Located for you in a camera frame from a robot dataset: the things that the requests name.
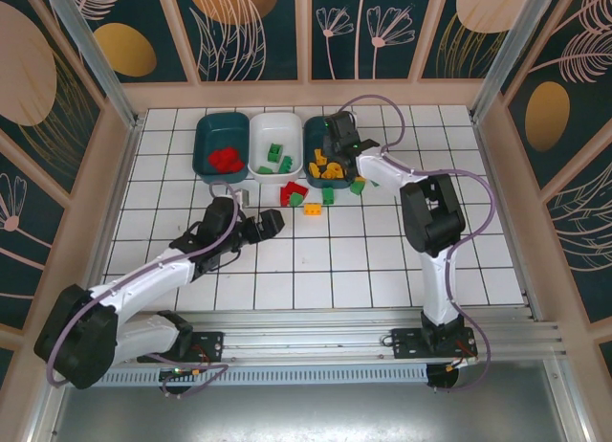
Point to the teal plastic container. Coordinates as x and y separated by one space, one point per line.
313 131
210 131

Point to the white plastic container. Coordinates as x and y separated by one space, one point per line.
275 126

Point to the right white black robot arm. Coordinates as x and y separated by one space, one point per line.
437 293

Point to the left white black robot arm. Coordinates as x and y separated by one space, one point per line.
143 274

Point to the grey metal sheet panel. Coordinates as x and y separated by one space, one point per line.
311 413

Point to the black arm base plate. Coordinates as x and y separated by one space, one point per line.
210 341
406 344

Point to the aluminium front rail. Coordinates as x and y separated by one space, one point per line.
311 337

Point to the aluminium side rail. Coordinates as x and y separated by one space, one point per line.
508 222
131 138

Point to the aluminium corner post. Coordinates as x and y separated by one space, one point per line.
513 45
88 45

